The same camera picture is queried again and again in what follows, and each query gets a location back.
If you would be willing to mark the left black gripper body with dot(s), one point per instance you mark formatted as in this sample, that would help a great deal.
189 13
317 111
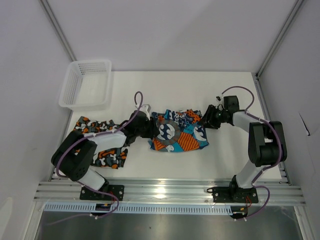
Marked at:
152 128

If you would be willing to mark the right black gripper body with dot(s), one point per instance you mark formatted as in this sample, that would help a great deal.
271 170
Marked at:
210 116

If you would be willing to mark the blue orange patterned shorts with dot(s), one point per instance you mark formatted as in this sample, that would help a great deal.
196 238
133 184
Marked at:
179 131

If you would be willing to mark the orange black camo shorts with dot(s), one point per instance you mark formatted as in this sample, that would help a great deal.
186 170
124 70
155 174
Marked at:
108 153

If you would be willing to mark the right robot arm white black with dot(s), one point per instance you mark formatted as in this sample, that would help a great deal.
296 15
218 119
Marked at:
266 146

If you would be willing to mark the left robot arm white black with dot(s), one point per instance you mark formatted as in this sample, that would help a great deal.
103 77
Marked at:
82 146

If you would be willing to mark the white plastic basket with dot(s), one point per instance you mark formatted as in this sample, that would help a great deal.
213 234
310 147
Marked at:
87 85

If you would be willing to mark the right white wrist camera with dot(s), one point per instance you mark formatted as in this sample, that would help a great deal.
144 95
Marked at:
219 98

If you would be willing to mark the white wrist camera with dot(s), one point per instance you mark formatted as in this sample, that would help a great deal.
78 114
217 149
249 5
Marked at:
146 108
219 98

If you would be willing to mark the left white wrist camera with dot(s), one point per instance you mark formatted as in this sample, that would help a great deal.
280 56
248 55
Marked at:
146 108

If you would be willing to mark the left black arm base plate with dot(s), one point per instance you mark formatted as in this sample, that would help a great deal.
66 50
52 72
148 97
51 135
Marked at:
106 193

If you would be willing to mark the aluminium mounting rail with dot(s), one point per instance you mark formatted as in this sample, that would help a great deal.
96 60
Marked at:
169 191

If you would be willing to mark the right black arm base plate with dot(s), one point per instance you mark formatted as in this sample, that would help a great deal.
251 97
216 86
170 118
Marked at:
230 194

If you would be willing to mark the white slotted cable duct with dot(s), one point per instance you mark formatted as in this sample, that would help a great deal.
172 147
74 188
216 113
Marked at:
135 208

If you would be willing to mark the right aluminium frame post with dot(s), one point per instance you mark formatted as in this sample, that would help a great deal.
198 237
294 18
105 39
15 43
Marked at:
285 28

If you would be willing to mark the aluminium frame post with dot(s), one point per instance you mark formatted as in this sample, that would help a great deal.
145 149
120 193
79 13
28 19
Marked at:
47 9
285 28

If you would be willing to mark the left aluminium frame post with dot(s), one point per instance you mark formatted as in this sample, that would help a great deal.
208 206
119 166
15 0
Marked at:
47 9

